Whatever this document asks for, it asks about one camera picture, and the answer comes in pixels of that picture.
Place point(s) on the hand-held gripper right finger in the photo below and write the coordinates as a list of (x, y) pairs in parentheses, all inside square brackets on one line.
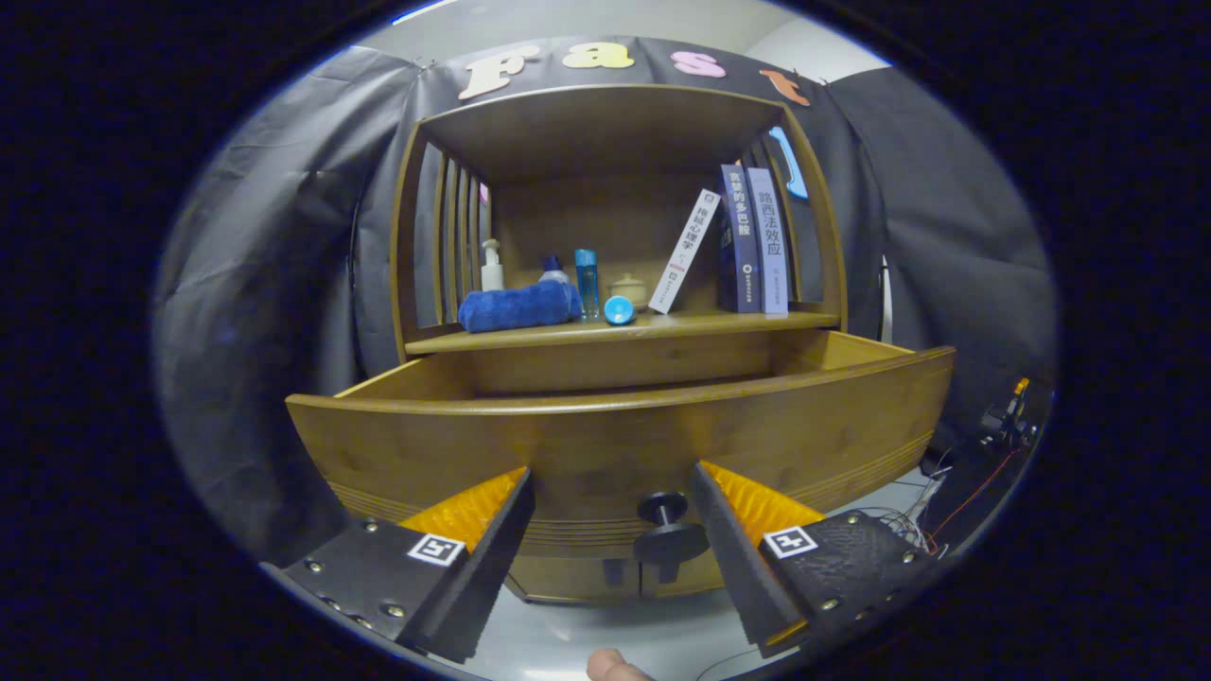
[(728, 549)]

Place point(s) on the clear blue bottle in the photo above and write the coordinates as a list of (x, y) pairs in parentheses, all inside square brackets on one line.
[(587, 284)]

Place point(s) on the white pump bottle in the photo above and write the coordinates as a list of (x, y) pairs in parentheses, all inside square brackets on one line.
[(492, 274)]

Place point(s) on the dark blue book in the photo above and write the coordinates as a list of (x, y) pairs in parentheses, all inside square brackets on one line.
[(738, 246)]

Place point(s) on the wooden cabinet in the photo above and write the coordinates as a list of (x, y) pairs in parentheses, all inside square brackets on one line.
[(587, 132)]

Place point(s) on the white book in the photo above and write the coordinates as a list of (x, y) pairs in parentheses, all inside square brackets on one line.
[(683, 253)]

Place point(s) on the pale grey-blue book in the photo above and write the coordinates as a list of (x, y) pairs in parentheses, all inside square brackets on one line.
[(768, 246)]

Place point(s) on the blue and white tube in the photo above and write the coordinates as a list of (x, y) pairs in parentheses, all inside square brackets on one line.
[(620, 310)]

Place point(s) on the beige lidded ceramic cup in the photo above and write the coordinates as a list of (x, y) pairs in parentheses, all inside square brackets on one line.
[(629, 291)]

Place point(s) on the rolled blue towel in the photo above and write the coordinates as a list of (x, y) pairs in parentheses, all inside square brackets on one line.
[(516, 307)]

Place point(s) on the wooden countertop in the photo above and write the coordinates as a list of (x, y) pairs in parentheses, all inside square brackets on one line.
[(719, 323)]

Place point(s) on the wooden cabinet door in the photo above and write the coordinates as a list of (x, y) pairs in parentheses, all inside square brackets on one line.
[(568, 579), (705, 581)]

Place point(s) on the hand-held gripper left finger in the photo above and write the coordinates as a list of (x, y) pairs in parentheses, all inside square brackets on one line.
[(492, 558)]

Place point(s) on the white bottle with blue cap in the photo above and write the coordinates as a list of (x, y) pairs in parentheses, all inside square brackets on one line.
[(554, 274)]

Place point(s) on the wooden drawer with black knob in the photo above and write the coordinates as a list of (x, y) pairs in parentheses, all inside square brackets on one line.
[(587, 445)]

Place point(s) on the black backdrop cloth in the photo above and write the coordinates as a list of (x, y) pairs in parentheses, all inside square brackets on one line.
[(265, 284)]

